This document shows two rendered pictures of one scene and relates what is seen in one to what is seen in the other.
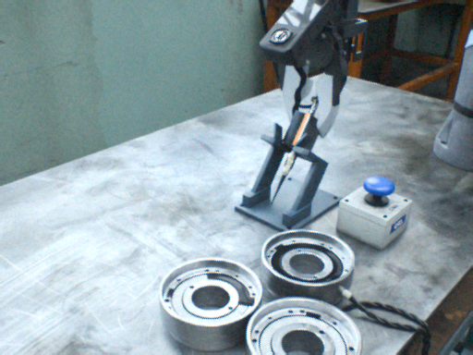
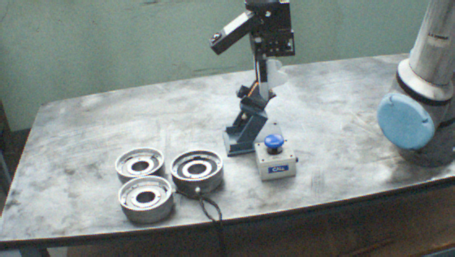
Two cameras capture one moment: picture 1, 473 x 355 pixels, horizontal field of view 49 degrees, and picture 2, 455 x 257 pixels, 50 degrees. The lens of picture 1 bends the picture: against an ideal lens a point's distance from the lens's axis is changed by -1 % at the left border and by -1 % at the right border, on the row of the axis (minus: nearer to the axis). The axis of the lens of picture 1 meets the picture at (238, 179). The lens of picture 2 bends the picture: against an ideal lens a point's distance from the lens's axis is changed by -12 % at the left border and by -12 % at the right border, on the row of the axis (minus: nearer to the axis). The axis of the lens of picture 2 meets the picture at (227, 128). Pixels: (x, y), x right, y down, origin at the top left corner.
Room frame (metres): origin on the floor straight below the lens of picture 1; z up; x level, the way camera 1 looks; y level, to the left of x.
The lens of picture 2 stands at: (-0.10, -0.77, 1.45)
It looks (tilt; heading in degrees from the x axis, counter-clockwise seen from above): 31 degrees down; 46
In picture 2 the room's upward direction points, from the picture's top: 7 degrees counter-clockwise
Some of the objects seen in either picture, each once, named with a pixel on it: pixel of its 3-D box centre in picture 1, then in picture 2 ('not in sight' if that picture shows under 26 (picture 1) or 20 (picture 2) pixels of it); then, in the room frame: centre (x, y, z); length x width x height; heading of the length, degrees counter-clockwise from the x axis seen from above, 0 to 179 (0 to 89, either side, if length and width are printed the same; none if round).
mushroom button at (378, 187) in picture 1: (377, 197); (275, 148); (0.59, -0.18, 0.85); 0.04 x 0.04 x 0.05
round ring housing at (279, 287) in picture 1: (306, 269); (197, 172); (0.47, -0.08, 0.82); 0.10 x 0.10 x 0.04
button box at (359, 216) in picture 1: (376, 212); (278, 158); (0.60, -0.19, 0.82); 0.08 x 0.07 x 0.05; 138
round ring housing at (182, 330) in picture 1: (211, 303); (140, 169); (0.41, 0.02, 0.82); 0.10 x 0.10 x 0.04
